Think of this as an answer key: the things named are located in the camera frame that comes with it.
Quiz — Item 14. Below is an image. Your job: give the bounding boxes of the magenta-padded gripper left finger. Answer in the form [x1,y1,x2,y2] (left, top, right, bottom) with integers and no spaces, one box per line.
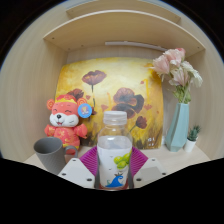
[57,146,100,189]

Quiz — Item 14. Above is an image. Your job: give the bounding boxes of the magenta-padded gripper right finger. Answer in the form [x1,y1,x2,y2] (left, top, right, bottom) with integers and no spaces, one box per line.
[128,147,167,189]

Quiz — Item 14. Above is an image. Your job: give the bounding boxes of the clear plastic drink bottle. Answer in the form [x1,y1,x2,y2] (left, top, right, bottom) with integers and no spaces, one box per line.
[96,110,134,191]

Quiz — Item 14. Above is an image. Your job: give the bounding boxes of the grey ribbed mug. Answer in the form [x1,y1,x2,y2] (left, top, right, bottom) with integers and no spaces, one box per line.
[33,136,79,176]

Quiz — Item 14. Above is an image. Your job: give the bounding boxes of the teal faceted vase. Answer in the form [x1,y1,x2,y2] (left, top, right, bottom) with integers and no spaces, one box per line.
[164,102,190,153]

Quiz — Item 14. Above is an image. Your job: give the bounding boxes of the small potted succulent plant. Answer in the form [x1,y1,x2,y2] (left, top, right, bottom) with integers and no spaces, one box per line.
[184,124,202,153]

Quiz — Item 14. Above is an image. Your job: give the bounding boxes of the red plush bear toy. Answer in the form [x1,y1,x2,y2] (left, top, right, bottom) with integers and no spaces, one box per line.
[44,94,93,155]

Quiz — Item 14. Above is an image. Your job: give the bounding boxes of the yellow poppy flower painting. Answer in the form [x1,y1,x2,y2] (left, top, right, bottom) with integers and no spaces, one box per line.
[54,57,165,150]

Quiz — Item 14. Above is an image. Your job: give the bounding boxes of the pink and white flower bouquet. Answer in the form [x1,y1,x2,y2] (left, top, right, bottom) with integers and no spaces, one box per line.
[150,47,204,104]

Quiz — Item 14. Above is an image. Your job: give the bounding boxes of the white light bar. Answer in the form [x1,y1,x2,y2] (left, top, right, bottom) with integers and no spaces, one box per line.
[104,40,169,53]

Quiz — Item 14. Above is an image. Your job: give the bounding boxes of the light wood shelf unit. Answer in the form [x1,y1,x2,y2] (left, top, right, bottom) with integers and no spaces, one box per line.
[43,0,206,53]

